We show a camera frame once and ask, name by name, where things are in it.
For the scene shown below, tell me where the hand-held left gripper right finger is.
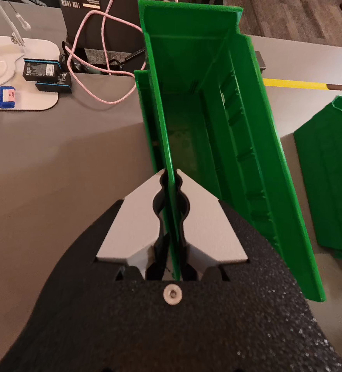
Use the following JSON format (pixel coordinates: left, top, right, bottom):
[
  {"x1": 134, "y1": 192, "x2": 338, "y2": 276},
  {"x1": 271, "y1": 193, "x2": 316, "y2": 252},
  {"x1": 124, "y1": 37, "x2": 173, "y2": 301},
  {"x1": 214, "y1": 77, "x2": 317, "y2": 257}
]
[{"x1": 175, "y1": 169, "x2": 248, "y2": 281}]

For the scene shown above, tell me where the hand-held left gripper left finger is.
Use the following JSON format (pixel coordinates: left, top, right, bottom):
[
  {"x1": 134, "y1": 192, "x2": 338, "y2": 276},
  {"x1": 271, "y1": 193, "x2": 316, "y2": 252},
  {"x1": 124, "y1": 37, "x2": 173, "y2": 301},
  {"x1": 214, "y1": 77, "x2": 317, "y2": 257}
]
[{"x1": 96, "y1": 169, "x2": 170, "y2": 281}]

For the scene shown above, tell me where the black cardboard box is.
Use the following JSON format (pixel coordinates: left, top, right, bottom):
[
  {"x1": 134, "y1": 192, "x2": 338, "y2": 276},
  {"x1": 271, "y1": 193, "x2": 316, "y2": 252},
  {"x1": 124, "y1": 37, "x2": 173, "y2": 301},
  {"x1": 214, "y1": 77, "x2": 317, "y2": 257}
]
[{"x1": 60, "y1": 0, "x2": 148, "y2": 74}]

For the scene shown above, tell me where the yellow tape strip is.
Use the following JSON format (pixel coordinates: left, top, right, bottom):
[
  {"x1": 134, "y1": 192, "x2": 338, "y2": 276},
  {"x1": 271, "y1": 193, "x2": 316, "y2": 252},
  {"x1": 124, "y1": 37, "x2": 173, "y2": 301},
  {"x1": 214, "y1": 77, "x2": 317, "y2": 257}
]
[{"x1": 263, "y1": 78, "x2": 328, "y2": 90}]

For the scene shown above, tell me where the small blue box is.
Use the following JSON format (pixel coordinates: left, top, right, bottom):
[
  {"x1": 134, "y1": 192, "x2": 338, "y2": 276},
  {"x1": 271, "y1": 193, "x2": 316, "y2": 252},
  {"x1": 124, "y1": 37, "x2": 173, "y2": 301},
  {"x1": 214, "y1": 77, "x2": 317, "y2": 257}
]
[{"x1": 0, "y1": 86, "x2": 16, "y2": 109}]

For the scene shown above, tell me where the pink cable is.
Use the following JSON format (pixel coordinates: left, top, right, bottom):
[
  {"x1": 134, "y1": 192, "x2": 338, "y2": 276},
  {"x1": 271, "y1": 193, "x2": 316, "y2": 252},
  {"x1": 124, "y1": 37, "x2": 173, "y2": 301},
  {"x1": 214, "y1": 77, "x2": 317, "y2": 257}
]
[{"x1": 65, "y1": 0, "x2": 147, "y2": 105}]

